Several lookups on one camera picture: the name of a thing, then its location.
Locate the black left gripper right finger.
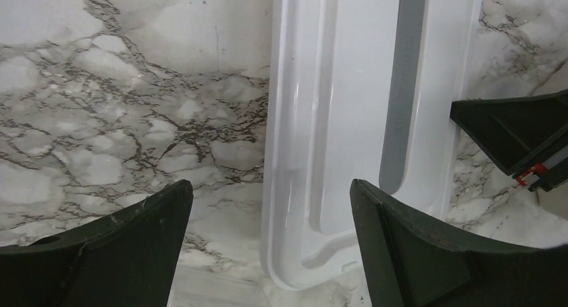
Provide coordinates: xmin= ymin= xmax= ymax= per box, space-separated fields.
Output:
xmin=350 ymin=180 xmax=567 ymax=306

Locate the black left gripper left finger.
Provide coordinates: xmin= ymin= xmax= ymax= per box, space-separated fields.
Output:
xmin=1 ymin=180 xmax=194 ymax=306

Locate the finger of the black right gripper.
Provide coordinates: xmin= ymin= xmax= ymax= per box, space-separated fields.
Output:
xmin=450 ymin=90 xmax=567 ymax=176

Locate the white plastic bin lid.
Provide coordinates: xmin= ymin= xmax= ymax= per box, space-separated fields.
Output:
xmin=261 ymin=0 xmax=482 ymax=291

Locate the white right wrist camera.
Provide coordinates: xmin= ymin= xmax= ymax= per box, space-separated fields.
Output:
xmin=515 ymin=145 xmax=567 ymax=192

